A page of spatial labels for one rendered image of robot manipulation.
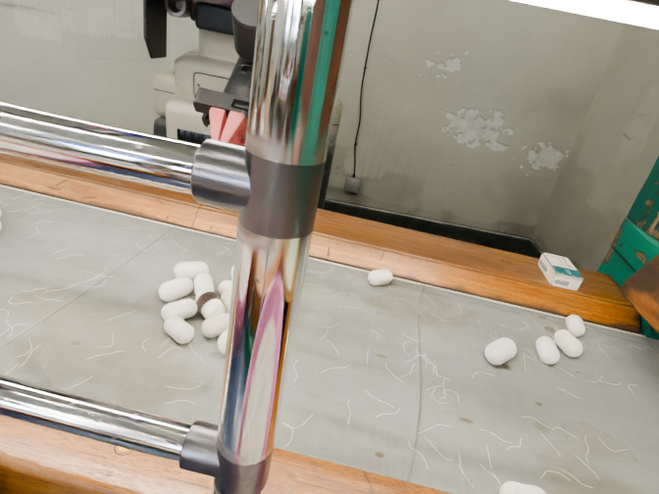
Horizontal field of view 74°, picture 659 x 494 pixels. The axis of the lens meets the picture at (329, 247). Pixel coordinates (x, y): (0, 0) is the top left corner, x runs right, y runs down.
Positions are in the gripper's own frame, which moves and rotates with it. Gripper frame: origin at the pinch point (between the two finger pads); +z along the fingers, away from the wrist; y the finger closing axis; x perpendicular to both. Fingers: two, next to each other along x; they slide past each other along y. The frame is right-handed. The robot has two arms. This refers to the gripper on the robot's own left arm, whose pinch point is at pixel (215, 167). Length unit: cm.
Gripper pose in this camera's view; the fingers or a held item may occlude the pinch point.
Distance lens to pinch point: 57.9
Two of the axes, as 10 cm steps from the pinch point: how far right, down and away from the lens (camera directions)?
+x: -0.5, 3.9, 9.2
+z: -2.4, 8.9, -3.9
